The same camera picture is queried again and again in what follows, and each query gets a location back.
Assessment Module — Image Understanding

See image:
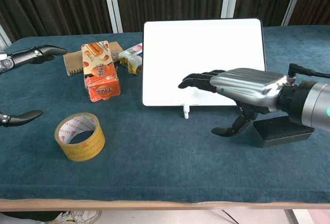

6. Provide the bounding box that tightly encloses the yellow white plastic packet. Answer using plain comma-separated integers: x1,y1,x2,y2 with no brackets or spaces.
118,50,143,76

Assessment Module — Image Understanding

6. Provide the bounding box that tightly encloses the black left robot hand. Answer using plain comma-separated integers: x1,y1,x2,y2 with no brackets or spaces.
0,44,68,128

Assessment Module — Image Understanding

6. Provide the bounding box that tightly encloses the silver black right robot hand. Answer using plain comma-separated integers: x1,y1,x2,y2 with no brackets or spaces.
177,67,290,137

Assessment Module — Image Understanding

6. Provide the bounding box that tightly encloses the grey table leg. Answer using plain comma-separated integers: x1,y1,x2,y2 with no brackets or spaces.
284,209,300,224

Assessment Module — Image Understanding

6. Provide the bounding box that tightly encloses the white board with stand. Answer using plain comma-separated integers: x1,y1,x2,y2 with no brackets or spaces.
141,18,267,107

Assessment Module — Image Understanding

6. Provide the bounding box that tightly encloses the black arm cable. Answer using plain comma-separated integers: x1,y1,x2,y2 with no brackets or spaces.
288,63,330,78

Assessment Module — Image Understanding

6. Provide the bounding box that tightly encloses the white red blue packet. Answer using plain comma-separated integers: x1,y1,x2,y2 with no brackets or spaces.
123,42,143,56

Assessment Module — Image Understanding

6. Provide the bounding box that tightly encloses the black whiteboard eraser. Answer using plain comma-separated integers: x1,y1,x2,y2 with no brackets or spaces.
252,115,316,149

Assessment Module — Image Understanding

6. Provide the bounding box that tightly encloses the blue table cloth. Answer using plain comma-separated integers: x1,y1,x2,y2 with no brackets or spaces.
0,24,330,204

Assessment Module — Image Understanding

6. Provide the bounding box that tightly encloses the orange snack box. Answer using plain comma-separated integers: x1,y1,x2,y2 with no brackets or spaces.
81,40,122,103

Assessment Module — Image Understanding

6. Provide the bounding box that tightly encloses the yellow packing tape roll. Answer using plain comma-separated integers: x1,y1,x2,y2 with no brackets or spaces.
54,112,106,162

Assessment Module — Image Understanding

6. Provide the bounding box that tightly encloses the white sneaker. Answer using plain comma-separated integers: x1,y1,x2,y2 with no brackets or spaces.
53,210,103,224

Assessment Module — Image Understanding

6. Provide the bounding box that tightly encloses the brown spiral notebook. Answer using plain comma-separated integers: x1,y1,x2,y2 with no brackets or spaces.
63,41,124,77

